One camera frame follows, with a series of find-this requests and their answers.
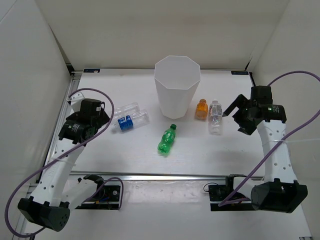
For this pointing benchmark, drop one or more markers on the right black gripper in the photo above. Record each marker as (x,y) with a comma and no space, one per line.
(246,127)

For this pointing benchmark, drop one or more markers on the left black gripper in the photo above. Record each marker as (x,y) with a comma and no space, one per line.
(102,119)

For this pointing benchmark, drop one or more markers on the clear bottle with white label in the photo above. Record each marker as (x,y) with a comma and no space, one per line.
(215,118)

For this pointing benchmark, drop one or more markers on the orange plastic juice bottle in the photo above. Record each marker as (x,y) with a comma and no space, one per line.
(201,110)

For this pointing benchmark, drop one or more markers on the clear bottle with blue label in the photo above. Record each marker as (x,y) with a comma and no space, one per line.
(131,121)

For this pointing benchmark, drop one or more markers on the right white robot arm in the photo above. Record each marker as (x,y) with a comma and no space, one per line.
(272,185)

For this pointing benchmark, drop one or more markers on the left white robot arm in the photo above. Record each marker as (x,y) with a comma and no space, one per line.
(49,205)

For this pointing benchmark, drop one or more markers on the white octagonal plastic bin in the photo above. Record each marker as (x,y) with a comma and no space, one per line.
(176,80)

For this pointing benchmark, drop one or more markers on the clear unlabelled plastic bottle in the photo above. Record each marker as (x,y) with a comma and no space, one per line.
(127,109)

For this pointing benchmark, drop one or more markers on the green plastic soda bottle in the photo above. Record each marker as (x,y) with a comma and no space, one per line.
(167,140)

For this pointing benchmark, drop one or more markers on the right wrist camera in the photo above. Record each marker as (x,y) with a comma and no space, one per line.
(261,95)

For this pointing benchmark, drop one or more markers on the aluminium left rail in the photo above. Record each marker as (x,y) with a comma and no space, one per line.
(64,108)

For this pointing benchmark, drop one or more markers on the aluminium rail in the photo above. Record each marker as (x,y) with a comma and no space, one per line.
(64,108)
(127,176)

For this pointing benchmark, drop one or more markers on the aluminium front rail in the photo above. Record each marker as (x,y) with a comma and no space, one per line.
(127,176)

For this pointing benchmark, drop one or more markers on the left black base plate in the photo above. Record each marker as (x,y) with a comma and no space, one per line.
(109,196)

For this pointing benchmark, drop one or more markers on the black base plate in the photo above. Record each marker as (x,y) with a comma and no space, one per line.
(109,196)
(218,192)

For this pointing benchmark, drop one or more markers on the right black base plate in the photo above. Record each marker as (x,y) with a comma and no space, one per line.
(218,192)

